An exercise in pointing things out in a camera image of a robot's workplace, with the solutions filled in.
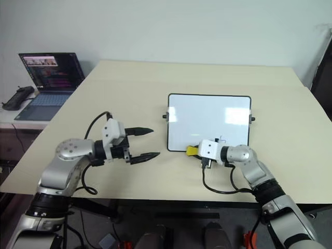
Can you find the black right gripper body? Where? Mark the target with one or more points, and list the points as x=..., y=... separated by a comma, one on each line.
x=206, y=162

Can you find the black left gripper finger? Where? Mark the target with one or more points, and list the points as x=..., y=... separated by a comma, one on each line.
x=140, y=131
x=145, y=157

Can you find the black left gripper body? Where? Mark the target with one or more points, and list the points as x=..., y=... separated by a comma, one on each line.
x=119, y=152

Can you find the yellow whiteboard eraser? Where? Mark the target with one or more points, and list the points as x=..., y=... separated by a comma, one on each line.
x=191, y=151

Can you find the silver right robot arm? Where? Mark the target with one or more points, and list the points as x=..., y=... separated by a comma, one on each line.
x=256, y=168

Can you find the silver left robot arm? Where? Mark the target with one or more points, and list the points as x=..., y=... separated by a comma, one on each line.
x=67, y=155

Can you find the black framed whiteboard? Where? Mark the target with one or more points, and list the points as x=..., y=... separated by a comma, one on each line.
x=207, y=116

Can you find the dark grey rounded shape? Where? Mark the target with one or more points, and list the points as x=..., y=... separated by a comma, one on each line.
x=153, y=237
x=215, y=234

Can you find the orange plastic clamp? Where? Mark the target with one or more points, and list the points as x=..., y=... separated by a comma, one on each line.
x=125, y=245
x=250, y=237

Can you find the open blue laptop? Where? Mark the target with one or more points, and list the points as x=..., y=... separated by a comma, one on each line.
x=46, y=103

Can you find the small grey box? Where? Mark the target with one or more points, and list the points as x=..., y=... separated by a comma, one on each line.
x=107, y=241

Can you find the white side desk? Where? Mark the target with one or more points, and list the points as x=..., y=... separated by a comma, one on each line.
x=10, y=118

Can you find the black handheld controller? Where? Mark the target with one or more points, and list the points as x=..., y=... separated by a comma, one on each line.
x=16, y=97

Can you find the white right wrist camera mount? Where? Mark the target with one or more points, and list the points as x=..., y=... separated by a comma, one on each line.
x=208, y=148

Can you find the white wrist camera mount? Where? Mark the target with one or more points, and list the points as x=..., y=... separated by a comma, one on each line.
x=208, y=148
x=111, y=131

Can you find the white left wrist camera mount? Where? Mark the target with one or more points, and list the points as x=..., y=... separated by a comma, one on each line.
x=111, y=131

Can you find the black table frame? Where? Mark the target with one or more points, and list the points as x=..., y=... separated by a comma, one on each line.
x=181, y=205

